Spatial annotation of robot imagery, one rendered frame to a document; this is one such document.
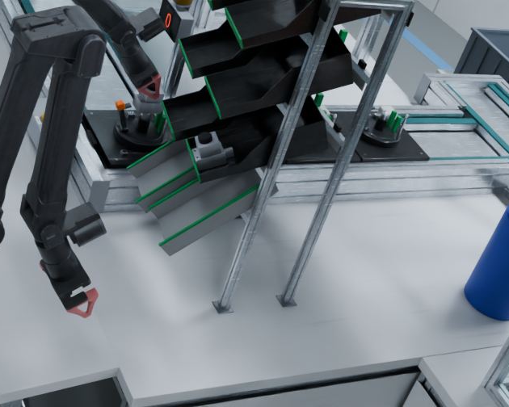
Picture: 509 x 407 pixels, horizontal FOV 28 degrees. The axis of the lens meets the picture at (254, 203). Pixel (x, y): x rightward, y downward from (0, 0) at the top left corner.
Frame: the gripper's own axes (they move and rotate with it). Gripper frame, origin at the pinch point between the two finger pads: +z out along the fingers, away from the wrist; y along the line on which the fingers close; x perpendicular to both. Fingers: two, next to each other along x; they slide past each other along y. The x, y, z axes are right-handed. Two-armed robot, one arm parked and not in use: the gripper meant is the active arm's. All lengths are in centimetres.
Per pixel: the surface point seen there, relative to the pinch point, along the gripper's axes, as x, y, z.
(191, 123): -2.2, -29.4, -11.0
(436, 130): -73, 6, 78
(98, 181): 22.6, -16.4, 1.4
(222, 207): 2.1, -49.5, -4.1
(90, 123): 17.3, 6.1, 3.6
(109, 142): 15.7, -2.4, 5.0
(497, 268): -50, -64, 52
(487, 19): -216, 222, 271
